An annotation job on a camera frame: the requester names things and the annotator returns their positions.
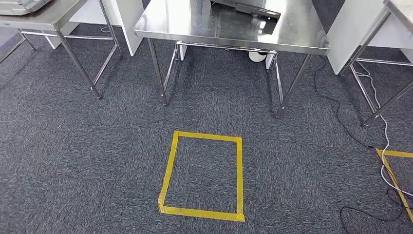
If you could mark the black plastic plate frame part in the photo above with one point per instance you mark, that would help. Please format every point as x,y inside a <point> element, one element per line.
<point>258,11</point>

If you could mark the white round base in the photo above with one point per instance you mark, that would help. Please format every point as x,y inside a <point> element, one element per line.
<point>257,57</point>

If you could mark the yellow floor tape square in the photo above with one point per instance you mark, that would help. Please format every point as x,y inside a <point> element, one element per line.
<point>200,213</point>
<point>397,153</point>

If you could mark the white desk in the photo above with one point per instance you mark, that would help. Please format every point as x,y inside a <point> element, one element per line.
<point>129,19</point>
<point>348,32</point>

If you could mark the pale grey tray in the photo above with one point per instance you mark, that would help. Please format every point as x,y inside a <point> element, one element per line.
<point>19,6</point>

